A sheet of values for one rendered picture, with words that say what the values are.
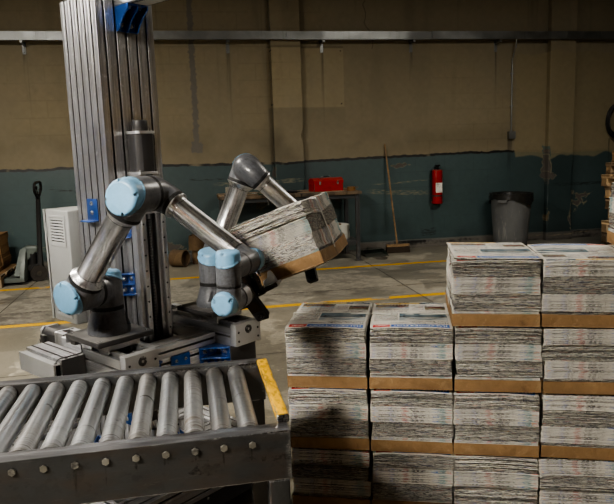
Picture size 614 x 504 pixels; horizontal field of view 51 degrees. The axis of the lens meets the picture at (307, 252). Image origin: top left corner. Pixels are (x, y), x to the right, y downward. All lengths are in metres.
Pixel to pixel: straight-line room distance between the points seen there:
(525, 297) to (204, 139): 6.92
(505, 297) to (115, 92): 1.59
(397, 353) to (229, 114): 6.80
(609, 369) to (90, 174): 1.99
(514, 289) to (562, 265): 0.17
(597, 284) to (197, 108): 7.07
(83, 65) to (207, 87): 6.20
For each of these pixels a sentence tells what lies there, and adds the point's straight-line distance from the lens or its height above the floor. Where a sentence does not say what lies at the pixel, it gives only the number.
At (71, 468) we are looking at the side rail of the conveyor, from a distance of 1.58.
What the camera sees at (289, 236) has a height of 1.15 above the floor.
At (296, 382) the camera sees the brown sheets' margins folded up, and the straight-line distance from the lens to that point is 2.35.
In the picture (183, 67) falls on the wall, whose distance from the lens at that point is 8.82.
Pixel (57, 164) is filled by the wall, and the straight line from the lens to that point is 8.89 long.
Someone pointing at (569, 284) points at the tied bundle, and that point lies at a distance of 2.27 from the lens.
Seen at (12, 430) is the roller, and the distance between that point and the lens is 1.78.
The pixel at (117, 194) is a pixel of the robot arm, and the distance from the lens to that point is 2.05.
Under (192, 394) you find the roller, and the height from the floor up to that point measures 0.80.
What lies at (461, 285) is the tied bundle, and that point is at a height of 0.98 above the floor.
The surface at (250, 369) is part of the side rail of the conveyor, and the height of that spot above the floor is 0.78.
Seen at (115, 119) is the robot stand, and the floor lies 1.58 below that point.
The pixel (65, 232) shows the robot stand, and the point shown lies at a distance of 2.77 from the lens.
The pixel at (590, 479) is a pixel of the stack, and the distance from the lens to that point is 2.51.
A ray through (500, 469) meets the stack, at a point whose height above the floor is 0.33.
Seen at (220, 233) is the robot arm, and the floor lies 1.19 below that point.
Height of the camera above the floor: 1.44
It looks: 9 degrees down
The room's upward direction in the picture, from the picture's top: 2 degrees counter-clockwise
